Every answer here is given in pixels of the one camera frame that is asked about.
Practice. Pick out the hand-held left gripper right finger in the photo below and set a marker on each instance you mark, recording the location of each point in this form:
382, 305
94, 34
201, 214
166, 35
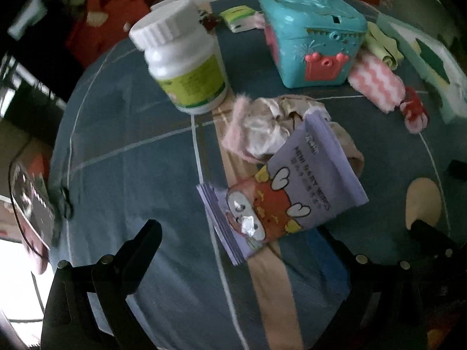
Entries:
343, 249

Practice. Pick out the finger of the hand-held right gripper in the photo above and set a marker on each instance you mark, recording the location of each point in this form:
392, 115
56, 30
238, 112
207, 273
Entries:
434, 235
458, 169

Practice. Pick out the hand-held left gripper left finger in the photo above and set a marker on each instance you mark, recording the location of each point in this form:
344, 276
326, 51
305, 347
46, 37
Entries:
146, 238

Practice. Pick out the small red sock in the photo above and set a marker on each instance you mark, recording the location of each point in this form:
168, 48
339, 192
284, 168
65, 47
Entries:
412, 111

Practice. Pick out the purple wipes packet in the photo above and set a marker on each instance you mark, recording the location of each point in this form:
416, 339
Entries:
310, 175

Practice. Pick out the pink white fuzzy sock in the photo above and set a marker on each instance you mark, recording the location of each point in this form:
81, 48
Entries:
375, 80

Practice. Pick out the pink beige baby garment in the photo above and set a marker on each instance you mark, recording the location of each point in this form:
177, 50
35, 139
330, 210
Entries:
259, 135

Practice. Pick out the light green cloth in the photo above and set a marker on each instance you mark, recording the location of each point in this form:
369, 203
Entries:
383, 45

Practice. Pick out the mint green storage box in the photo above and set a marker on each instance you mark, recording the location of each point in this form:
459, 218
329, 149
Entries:
405, 34

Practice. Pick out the green white small packet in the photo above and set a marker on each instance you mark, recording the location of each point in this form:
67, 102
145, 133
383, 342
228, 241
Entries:
239, 16

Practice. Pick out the blue plaid bed sheet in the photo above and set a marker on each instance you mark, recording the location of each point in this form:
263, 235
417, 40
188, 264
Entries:
146, 175

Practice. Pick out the white pill bottle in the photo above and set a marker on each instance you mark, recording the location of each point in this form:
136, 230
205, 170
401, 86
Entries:
175, 43

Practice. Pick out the teal plastic toy box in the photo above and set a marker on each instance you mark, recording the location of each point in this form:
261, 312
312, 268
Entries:
302, 29

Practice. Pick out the red tote bag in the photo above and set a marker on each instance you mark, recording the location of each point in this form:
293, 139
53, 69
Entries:
109, 18

